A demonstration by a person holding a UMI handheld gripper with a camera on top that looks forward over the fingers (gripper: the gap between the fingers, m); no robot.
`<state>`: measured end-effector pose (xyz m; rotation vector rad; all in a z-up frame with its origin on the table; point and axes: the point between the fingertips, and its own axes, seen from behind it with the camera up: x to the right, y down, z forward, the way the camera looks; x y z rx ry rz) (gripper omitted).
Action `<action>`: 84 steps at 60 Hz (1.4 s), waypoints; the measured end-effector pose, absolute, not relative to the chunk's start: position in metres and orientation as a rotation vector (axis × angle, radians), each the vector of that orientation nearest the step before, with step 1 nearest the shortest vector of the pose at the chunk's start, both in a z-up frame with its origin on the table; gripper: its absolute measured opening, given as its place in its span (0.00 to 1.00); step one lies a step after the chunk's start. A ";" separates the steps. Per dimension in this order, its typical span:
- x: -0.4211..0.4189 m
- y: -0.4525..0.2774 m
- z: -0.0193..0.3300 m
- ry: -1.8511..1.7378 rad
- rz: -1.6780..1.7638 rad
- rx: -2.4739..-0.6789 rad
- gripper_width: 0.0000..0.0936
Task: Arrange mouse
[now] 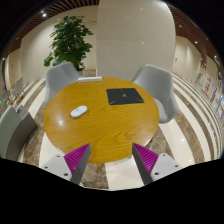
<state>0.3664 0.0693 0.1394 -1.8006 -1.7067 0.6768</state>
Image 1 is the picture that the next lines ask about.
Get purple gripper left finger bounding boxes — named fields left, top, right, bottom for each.
left=42, top=144, right=91, bottom=185

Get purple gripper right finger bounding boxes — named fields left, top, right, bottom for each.
left=132, top=143, right=182, bottom=185

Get white computer mouse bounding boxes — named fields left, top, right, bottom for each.
left=70, top=105, right=87, bottom=118

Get black mouse pad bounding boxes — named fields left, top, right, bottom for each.
left=106, top=88, right=144, bottom=105

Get round wooden table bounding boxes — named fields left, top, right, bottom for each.
left=44, top=77, right=159, bottom=163

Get grey sofa armchair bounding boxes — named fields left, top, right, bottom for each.
left=0, top=105, right=37, bottom=161

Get grey chair right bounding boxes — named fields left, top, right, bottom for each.
left=134, top=64, right=179, bottom=124

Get grey chair left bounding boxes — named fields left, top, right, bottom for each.
left=45, top=62, right=80, bottom=105

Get white keyboard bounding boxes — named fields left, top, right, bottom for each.
left=77, top=77, right=102, bottom=83

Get green potted plant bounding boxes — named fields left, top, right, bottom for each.
left=44, top=16, right=93, bottom=71

